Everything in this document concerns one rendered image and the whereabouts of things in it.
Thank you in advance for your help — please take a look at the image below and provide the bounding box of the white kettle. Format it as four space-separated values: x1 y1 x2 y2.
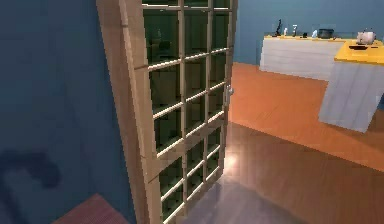
356 30 377 46

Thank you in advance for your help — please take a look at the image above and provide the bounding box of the black pan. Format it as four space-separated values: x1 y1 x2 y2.
348 44 380 51

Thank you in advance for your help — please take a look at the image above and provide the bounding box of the red ribbed mat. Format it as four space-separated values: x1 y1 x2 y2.
51 193 130 224

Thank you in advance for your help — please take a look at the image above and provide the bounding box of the silver door handle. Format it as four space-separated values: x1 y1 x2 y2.
223 84 235 108

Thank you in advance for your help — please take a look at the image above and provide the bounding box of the white yellow-topped kitchen counter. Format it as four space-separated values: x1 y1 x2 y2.
259 34 358 82

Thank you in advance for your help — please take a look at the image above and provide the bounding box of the white yellow-topped kitchen island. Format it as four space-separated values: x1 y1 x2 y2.
318 39 384 134

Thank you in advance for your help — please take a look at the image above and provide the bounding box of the wooden glass-paned room door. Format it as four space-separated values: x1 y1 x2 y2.
95 0 240 224

